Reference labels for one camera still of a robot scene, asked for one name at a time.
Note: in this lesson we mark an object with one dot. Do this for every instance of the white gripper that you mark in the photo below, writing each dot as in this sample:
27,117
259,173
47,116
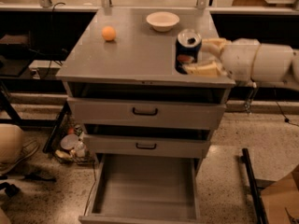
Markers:
239,60

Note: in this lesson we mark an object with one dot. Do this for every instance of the blue pepsi can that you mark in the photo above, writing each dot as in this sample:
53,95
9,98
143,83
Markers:
188,45

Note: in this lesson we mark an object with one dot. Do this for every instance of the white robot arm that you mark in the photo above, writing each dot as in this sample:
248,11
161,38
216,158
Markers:
273,64

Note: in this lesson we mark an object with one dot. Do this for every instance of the grey drawer cabinet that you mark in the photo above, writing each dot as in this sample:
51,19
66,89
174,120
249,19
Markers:
139,65

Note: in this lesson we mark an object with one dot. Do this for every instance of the grey top drawer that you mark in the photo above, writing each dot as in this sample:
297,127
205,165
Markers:
147,114

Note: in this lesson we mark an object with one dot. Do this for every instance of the grey drawer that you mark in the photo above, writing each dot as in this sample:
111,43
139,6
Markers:
147,114
143,190
158,147

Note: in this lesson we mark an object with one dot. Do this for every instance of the grey middle drawer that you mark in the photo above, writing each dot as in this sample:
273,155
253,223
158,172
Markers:
158,147

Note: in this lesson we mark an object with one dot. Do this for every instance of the grey bottom drawer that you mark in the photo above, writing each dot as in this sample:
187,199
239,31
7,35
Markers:
143,190

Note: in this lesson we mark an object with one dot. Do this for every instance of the white bowl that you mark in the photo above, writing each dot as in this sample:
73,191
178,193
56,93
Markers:
162,21

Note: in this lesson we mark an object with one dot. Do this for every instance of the orange fruit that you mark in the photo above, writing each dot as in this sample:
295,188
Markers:
108,33

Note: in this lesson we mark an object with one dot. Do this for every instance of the cardboard box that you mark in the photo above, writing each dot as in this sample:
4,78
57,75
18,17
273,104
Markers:
281,199

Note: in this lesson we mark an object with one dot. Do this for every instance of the person's leg and shoe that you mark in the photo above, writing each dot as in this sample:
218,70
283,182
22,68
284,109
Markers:
13,147

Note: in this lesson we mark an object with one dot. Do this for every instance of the black metal frame bar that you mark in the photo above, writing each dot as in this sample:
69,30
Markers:
255,193

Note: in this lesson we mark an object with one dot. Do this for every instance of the wire basket with items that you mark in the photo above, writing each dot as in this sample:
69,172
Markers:
70,146

